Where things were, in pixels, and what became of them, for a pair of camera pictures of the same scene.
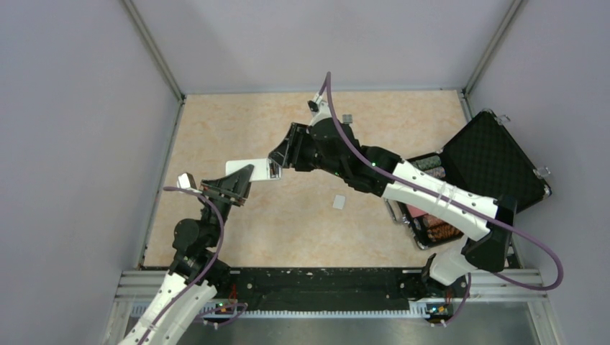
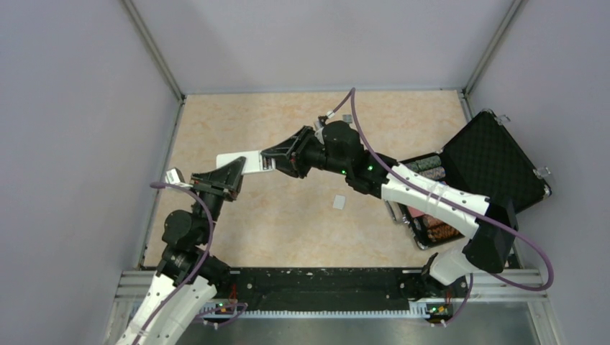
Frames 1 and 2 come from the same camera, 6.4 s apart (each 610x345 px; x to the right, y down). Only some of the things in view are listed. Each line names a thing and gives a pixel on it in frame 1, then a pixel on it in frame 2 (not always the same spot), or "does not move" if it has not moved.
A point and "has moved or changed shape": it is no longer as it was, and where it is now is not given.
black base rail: x=327 y=288 does not move
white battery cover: x=339 y=201 does not move
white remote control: x=264 y=169 has moved or changed shape
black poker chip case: x=487 y=161 does not move
